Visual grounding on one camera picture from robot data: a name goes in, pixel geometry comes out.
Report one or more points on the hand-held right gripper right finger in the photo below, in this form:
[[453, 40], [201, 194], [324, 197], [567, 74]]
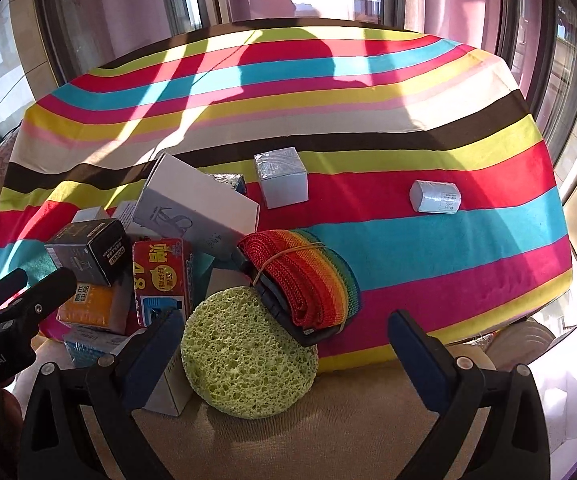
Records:
[[418, 360]]

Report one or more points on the green round sponge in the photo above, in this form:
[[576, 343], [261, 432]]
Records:
[[238, 360]]

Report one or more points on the small grey cube box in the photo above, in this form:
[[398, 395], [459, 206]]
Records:
[[283, 185], [88, 215]]

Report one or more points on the cream round object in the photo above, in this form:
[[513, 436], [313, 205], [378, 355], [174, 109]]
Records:
[[518, 340]]

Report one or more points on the white blue carton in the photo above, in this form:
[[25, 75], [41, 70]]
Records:
[[173, 390]]

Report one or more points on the white box with silver top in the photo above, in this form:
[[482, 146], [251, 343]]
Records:
[[226, 181]]

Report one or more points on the large white box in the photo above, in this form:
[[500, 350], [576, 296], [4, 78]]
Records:
[[188, 205]]

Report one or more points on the black box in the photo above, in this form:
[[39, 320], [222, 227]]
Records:
[[83, 252]]

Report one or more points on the white box with blue pattern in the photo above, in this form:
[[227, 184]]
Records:
[[88, 342]]

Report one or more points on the teal packet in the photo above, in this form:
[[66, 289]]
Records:
[[203, 270]]

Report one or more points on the small white box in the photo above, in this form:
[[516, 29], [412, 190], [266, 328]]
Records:
[[124, 215]]

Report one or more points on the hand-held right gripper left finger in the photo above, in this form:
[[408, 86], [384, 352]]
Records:
[[151, 360]]

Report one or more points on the striped colourful cloth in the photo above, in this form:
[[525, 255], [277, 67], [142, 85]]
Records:
[[368, 110]]

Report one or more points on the orange tissue pack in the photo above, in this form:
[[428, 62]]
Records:
[[93, 307]]

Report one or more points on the red packet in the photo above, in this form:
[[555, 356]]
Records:
[[161, 270]]

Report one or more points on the beige cushion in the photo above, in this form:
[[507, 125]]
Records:
[[278, 445]]

